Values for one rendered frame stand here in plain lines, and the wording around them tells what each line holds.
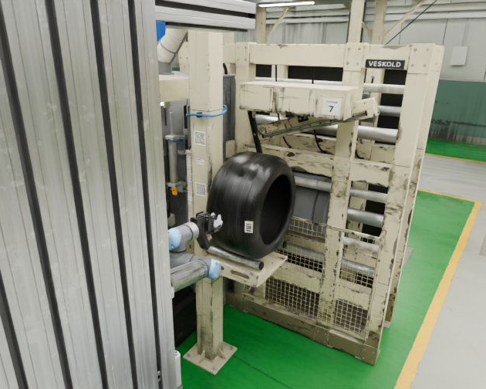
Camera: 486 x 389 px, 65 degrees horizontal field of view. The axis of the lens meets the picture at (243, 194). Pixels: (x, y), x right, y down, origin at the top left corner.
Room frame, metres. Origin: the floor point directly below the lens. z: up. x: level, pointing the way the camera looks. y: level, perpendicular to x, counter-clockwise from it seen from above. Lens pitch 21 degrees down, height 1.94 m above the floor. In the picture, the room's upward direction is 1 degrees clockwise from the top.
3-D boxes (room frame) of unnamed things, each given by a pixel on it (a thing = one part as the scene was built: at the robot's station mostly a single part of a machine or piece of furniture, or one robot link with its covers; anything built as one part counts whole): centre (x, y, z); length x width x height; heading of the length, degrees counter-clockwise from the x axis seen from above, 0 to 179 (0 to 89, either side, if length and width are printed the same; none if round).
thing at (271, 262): (1.93, -0.03, 0.80); 0.37 x 0.36 x 0.02; 149
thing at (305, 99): (2.11, -0.29, 1.71); 0.61 x 0.25 x 0.15; 59
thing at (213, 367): (2.04, 0.20, 0.02); 0.27 x 0.27 x 0.04; 59
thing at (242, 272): (1.81, 0.05, 0.83); 0.36 x 0.09 x 0.06; 59
